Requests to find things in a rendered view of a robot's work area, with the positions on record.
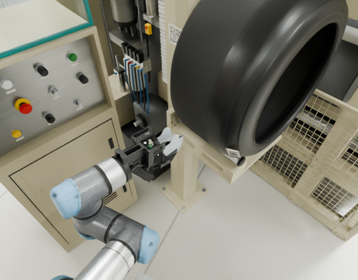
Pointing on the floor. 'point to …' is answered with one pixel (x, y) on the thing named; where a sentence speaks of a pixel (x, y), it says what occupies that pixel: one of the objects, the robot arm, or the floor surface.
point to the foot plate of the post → (184, 205)
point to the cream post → (187, 6)
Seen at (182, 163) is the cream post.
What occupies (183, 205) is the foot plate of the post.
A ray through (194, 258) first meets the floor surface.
